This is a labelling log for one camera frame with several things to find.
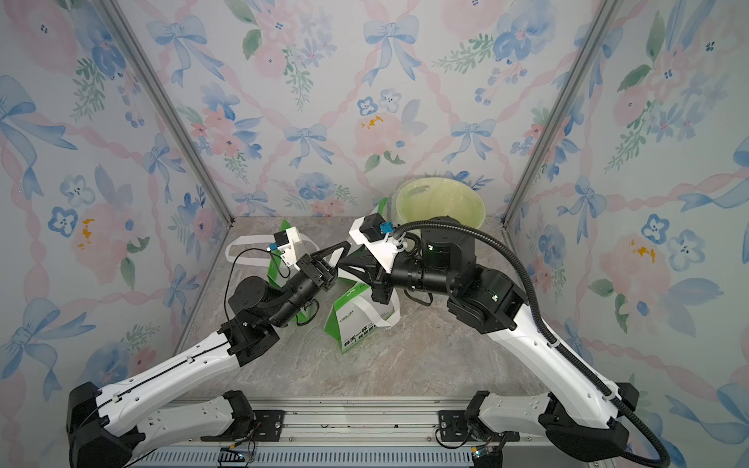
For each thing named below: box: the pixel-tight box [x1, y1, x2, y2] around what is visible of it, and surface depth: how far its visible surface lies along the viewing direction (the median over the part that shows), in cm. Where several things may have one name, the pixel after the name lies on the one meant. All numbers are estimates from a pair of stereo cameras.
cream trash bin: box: [390, 175, 487, 231], surface depth 94 cm
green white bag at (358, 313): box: [323, 283, 401, 354], surface depth 73 cm
